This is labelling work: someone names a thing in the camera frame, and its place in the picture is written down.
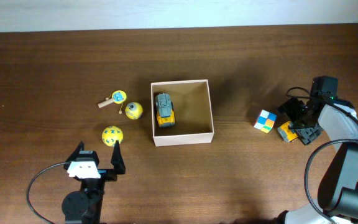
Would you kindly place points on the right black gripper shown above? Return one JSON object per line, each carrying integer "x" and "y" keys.
{"x": 305, "y": 126}

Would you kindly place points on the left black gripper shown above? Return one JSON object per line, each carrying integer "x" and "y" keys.
{"x": 118, "y": 164}

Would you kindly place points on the yellow grey toy dump truck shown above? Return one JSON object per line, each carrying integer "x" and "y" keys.
{"x": 286, "y": 132}

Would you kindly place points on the colourful two-by-two puzzle cube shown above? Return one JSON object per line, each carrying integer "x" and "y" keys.
{"x": 265, "y": 121}

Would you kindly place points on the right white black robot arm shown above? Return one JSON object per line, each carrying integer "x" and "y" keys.
{"x": 337, "y": 200}

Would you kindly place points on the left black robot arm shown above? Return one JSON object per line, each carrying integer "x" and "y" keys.
{"x": 84, "y": 205}

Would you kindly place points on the yellow ball blue letters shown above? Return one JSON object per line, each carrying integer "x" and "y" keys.
{"x": 112, "y": 134}

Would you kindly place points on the yellow grey one-eyed ball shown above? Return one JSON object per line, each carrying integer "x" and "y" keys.
{"x": 134, "y": 110}

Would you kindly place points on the yellow wooden rattle drum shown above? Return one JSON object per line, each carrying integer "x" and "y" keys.
{"x": 117, "y": 97}

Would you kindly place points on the pink cardboard box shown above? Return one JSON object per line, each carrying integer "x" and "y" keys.
{"x": 192, "y": 109}

